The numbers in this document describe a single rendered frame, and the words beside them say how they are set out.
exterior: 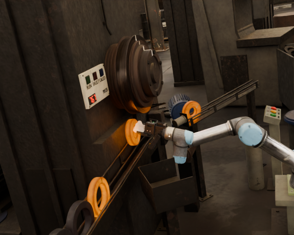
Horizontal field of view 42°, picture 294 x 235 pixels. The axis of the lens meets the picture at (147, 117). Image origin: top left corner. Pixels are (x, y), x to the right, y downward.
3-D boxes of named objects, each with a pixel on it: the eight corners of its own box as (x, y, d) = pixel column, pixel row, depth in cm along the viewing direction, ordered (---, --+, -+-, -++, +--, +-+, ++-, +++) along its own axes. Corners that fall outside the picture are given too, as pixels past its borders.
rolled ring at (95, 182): (89, 198, 166) (82, 198, 167) (102, 225, 176) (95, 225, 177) (102, 168, 180) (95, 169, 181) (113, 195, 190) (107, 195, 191)
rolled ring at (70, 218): (87, 191, 166) (81, 191, 167) (67, 220, 151) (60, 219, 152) (98, 224, 174) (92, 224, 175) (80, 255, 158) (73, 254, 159)
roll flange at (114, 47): (108, 125, 221) (92, 44, 207) (136, 101, 262) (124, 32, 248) (124, 125, 217) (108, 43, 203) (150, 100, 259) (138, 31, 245)
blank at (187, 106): (190, 125, 282) (192, 126, 279) (178, 113, 274) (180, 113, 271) (201, 109, 285) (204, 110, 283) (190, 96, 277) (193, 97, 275)
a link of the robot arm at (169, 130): (174, 137, 218) (170, 143, 210) (166, 135, 219) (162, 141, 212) (175, 125, 215) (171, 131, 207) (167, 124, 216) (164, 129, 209)
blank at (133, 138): (122, 127, 212) (127, 126, 210) (131, 114, 225) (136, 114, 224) (129, 150, 218) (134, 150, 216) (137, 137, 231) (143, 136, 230)
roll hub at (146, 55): (143, 103, 219) (135, 55, 211) (158, 89, 244) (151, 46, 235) (153, 102, 217) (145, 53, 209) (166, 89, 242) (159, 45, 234)
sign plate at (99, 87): (85, 109, 194) (77, 74, 189) (106, 94, 217) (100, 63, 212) (89, 108, 193) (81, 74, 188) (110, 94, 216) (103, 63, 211)
